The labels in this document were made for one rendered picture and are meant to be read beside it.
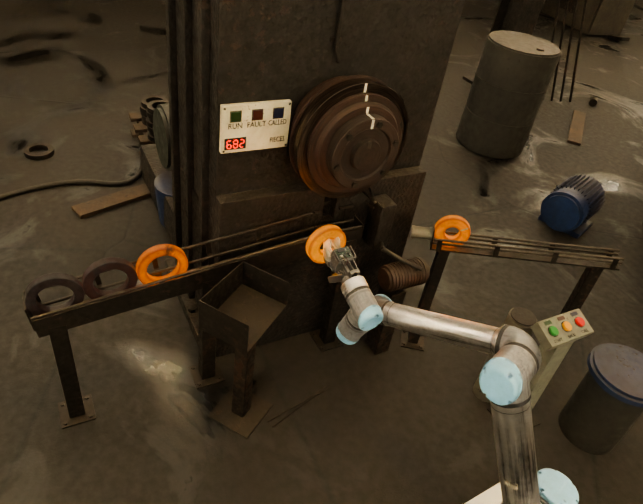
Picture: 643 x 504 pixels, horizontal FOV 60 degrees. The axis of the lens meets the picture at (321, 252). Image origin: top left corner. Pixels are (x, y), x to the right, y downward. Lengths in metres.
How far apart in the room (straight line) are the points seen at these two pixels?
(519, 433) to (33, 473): 1.73
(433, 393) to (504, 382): 1.15
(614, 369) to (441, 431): 0.76
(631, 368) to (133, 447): 2.06
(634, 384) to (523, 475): 0.92
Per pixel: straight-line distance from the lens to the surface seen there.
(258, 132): 2.04
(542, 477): 2.11
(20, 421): 2.60
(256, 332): 1.98
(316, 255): 2.01
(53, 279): 2.04
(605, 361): 2.63
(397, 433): 2.55
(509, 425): 1.71
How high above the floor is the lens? 2.04
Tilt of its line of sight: 38 degrees down
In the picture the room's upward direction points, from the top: 10 degrees clockwise
